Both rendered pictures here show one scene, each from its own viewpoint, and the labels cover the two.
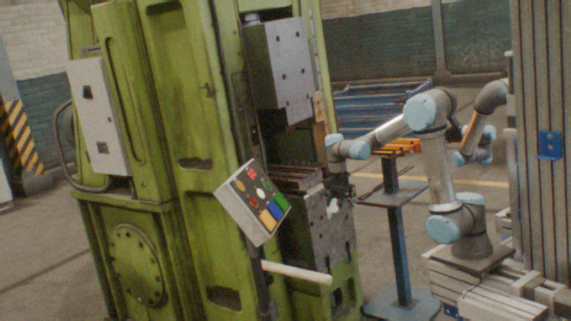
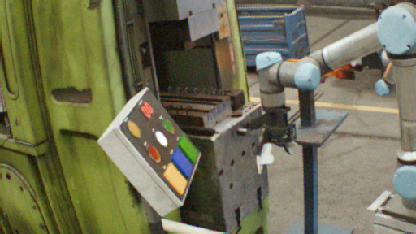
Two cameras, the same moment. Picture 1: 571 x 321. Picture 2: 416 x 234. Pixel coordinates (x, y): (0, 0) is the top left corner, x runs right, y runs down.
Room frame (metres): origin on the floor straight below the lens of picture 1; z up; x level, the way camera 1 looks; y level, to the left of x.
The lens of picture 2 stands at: (0.80, 0.14, 1.65)
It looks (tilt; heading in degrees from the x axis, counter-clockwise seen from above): 20 degrees down; 353
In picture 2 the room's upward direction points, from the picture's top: 8 degrees counter-clockwise
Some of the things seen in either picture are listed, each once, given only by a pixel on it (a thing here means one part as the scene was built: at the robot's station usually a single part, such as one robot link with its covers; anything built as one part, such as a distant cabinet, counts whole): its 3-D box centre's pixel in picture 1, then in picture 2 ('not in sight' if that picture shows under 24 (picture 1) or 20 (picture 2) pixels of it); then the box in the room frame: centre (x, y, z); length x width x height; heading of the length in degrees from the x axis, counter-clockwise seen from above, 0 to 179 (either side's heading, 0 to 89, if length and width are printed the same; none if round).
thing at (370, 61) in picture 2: (452, 133); (372, 58); (2.82, -0.90, 1.04); 0.12 x 0.08 x 0.09; 47
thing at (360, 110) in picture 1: (377, 116); (255, 37); (6.78, -1.26, 0.36); 1.20 x 0.80 x 0.72; 54
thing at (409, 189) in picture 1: (392, 192); (308, 125); (2.96, -0.58, 0.73); 0.40 x 0.30 x 0.02; 136
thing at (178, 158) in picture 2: (274, 210); (180, 163); (2.21, 0.08, 1.01); 0.07 x 0.05 x 0.07; 163
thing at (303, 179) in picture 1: (279, 176); (174, 109); (2.86, 0.04, 0.96); 0.42 x 0.20 x 0.09; 48
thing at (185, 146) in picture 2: (279, 202); (187, 149); (2.31, 0.05, 1.01); 0.07 x 0.05 x 0.07; 163
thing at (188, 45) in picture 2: (268, 125); (160, 41); (2.91, 0.05, 1.24); 0.30 x 0.07 x 0.06; 48
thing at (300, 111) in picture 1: (268, 111); (161, 25); (2.86, 0.04, 1.32); 0.42 x 0.20 x 0.10; 48
